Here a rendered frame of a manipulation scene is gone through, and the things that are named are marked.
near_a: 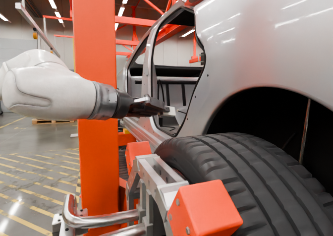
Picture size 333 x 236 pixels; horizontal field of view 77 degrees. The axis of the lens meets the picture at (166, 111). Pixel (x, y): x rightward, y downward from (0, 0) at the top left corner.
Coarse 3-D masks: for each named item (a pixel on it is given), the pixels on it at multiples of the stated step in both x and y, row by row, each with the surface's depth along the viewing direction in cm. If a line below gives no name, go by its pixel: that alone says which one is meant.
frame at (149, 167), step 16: (144, 160) 54; (160, 160) 54; (144, 176) 50; (160, 176) 51; (176, 176) 44; (128, 192) 70; (160, 192) 38; (176, 192) 38; (128, 208) 71; (160, 208) 38; (128, 224) 73
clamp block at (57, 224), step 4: (76, 212) 60; (80, 212) 60; (84, 212) 60; (56, 216) 58; (60, 216) 58; (56, 220) 57; (60, 220) 57; (52, 224) 55; (56, 224) 55; (60, 224) 56; (52, 228) 55; (56, 228) 55; (52, 232) 55; (56, 232) 55; (76, 232) 57; (80, 232) 58; (84, 232) 58
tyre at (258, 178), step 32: (192, 160) 44; (224, 160) 43; (256, 160) 44; (288, 160) 45; (256, 192) 36; (288, 192) 38; (320, 192) 40; (256, 224) 32; (288, 224) 33; (320, 224) 35
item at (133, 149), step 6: (132, 144) 69; (138, 144) 69; (144, 144) 70; (126, 150) 68; (132, 150) 67; (138, 150) 68; (144, 150) 68; (150, 150) 69; (126, 156) 71; (132, 156) 66; (126, 162) 71; (132, 162) 65
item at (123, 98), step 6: (120, 90) 53; (120, 96) 51; (126, 96) 52; (120, 102) 50; (126, 102) 51; (132, 102) 53; (138, 102) 53; (120, 108) 50; (126, 108) 52; (138, 108) 56; (114, 114) 51; (120, 114) 51; (126, 114) 53
